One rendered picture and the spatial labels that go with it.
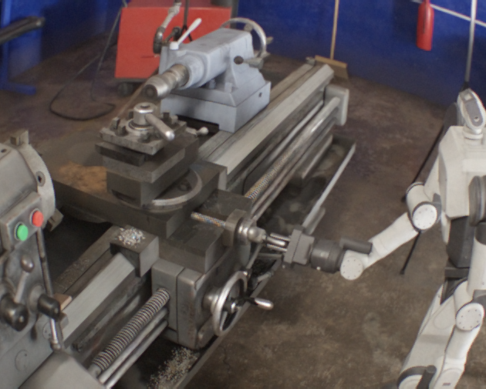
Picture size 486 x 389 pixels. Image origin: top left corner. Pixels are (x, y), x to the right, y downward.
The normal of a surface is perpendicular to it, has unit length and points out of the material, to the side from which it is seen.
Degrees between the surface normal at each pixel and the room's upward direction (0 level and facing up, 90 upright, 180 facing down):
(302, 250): 53
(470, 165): 40
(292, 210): 0
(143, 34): 90
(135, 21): 90
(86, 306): 36
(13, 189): 45
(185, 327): 90
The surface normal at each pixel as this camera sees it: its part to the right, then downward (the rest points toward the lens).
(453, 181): -0.83, 0.23
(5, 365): 0.91, 0.26
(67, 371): 0.55, -0.60
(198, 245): 0.08, -0.87
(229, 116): -0.40, 0.42
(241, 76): 0.87, -0.12
